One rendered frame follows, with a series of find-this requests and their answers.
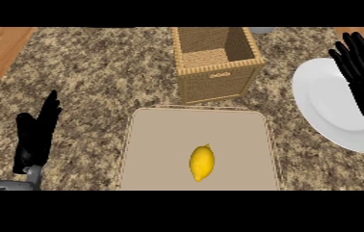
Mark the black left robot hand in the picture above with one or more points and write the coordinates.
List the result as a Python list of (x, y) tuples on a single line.
[(32, 136)]

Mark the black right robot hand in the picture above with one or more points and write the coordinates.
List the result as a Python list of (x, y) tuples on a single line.
[(350, 62)]

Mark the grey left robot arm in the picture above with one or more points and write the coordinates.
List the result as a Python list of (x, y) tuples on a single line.
[(28, 178)]

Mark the white round plate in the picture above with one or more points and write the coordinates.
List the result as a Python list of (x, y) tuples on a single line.
[(331, 104)]

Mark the beige square tray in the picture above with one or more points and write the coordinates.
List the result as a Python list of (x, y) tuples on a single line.
[(165, 146)]

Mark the yellow lemon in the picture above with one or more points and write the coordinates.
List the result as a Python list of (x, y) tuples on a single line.
[(201, 162)]

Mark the pale grey round object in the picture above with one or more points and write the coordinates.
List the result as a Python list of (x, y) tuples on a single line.
[(262, 30)]

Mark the brown wicker basket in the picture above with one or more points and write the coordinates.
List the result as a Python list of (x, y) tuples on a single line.
[(214, 65)]

